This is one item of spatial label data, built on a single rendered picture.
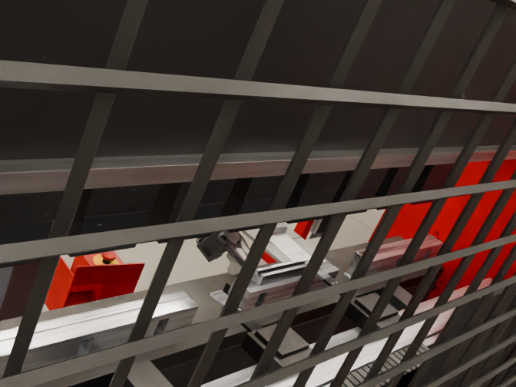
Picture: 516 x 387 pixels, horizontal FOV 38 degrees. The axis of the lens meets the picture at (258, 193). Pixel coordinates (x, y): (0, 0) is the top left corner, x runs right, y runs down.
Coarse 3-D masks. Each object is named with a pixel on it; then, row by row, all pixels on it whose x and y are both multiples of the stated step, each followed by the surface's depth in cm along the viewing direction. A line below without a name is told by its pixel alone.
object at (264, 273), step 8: (288, 264) 192; (296, 264) 195; (304, 264) 195; (264, 272) 185; (272, 272) 185; (280, 272) 187; (288, 272) 189; (296, 272) 193; (256, 280) 183; (264, 280) 183; (272, 280) 186
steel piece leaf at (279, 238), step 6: (276, 228) 204; (282, 228) 205; (276, 234) 204; (282, 234) 205; (270, 240) 199; (276, 240) 201; (282, 240) 202; (288, 240) 204; (276, 246) 198; (282, 246) 199; (288, 246) 200; (294, 246) 202; (288, 252) 197; (294, 252) 199; (300, 252) 200
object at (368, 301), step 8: (320, 272) 194; (328, 280) 192; (368, 296) 186; (376, 296) 187; (352, 304) 182; (360, 304) 181; (368, 304) 182; (352, 312) 182; (360, 312) 180; (368, 312) 180; (384, 312) 182; (392, 312) 184; (352, 320) 182; (360, 320) 180; (384, 320) 181; (392, 320) 182; (360, 328) 180; (376, 328) 177
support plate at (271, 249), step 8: (280, 224) 211; (248, 232) 199; (256, 232) 201; (288, 232) 209; (296, 240) 206; (304, 240) 208; (272, 248) 196; (304, 248) 204; (312, 248) 206; (272, 256) 194; (280, 256) 194
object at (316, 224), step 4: (328, 216) 189; (316, 220) 189; (320, 220) 188; (324, 220) 189; (328, 220) 190; (316, 224) 189; (320, 224) 188; (324, 224) 190; (312, 228) 190; (316, 228) 189; (320, 228) 190; (324, 228) 191; (312, 232) 190; (316, 232) 189; (320, 232) 191; (312, 236) 191; (316, 236) 193; (320, 236) 194
